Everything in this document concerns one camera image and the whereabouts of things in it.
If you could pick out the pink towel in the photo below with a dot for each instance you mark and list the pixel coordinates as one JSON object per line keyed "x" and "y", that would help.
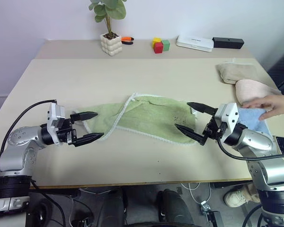
{"x": 251, "y": 91}

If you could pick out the yellow cube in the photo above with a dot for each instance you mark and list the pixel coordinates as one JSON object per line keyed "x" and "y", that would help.
{"x": 156, "y": 40}

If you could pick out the red cube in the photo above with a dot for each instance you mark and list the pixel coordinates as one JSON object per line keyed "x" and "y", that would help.
{"x": 158, "y": 48}

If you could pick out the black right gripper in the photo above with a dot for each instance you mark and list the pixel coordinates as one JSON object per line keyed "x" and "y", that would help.
{"x": 213, "y": 132}

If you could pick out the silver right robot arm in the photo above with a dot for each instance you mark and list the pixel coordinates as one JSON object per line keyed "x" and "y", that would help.
{"x": 258, "y": 142}

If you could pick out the beige towel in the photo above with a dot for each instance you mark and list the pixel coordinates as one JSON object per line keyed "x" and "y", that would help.
{"x": 239, "y": 72}

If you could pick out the orange and black pliers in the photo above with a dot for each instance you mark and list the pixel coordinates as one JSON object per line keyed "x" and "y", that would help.
{"x": 127, "y": 40}

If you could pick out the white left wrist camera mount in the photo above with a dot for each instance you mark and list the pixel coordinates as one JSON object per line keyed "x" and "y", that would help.
{"x": 55, "y": 116}

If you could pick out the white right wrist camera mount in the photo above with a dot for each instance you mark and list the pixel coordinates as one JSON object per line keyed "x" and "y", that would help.
{"x": 227, "y": 113}

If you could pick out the white flat box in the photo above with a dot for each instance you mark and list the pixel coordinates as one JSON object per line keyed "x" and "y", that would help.
{"x": 194, "y": 43}

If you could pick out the black rectangular box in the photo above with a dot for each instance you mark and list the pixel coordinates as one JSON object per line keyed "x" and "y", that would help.
{"x": 228, "y": 43}

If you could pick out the metal table clamp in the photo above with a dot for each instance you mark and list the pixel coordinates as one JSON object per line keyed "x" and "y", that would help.
{"x": 206, "y": 208}

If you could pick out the green cube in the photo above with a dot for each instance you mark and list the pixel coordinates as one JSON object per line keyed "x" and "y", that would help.
{"x": 166, "y": 45}

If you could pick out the green plant in white pot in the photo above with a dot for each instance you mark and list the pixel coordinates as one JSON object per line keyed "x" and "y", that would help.
{"x": 111, "y": 45}

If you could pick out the person's bare hand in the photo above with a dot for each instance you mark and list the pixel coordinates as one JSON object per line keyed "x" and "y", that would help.
{"x": 277, "y": 105}

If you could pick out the blue towel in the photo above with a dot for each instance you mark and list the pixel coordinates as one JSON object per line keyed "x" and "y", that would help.
{"x": 251, "y": 118}

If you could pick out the white sneaker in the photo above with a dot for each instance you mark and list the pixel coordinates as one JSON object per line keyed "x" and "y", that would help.
{"x": 236, "y": 198}

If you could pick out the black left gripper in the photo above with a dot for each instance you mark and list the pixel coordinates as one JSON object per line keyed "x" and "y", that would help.
{"x": 66, "y": 136}

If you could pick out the green towel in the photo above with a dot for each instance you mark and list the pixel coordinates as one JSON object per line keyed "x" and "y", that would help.
{"x": 151, "y": 118}

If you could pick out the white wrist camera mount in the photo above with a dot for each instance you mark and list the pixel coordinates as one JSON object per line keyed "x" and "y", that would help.
{"x": 55, "y": 116}
{"x": 227, "y": 113}

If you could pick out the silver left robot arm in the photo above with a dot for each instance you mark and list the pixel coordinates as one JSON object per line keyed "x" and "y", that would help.
{"x": 19, "y": 138}

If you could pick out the dark rounded shape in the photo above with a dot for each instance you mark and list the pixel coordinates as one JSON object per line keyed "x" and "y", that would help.
{"x": 172, "y": 208}

